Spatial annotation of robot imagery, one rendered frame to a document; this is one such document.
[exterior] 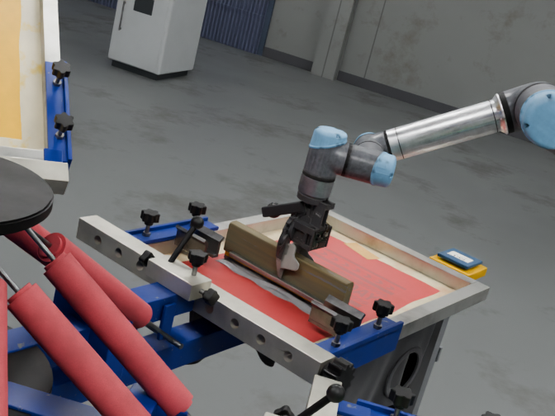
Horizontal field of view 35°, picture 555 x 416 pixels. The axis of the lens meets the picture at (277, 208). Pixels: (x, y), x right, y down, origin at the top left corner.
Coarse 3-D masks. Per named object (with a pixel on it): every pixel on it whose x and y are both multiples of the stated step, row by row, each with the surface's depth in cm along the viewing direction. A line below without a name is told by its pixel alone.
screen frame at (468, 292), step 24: (288, 216) 246; (336, 216) 255; (168, 240) 209; (360, 240) 250; (384, 240) 246; (408, 264) 241; (432, 264) 237; (456, 288) 233; (480, 288) 228; (408, 312) 203; (432, 312) 206; (456, 312) 218
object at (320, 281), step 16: (240, 224) 212; (240, 240) 210; (256, 240) 207; (272, 240) 207; (256, 256) 208; (272, 256) 205; (304, 256) 202; (288, 272) 203; (304, 272) 200; (320, 272) 197; (304, 288) 200; (320, 288) 197; (336, 288) 195; (352, 288) 195
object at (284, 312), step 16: (384, 272) 233; (400, 272) 235; (416, 288) 228; (432, 288) 230; (256, 304) 196; (272, 304) 198; (288, 304) 200; (368, 304) 211; (400, 304) 215; (288, 320) 192; (304, 320) 194; (368, 320) 202; (304, 336) 187; (320, 336) 189
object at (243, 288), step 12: (276, 240) 236; (336, 240) 247; (336, 252) 238; (348, 252) 241; (204, 264) 209; (216, 264) 211; (360, 264) 234; (216, 276) 205; (228, 276) 206; (240, 276) 208; (228, 288) 200; (240, 288) 202; (252, 288) 203
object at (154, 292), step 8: (136, 288) 169; (144, 288) 170; (152, 288) 171; (160, 288) 172; (144, 296) 167; (152, 296) 167; (160, 296) 168; (168, 296) 169; (176, 296) 171; (152, 304) 166; (160, 304) 168; (184, 304) 174; (192, 304) 176; (152, 312) 167; (160, 312) 169; (176, 312) 173; (184, 312) 175; (152, 320) 168
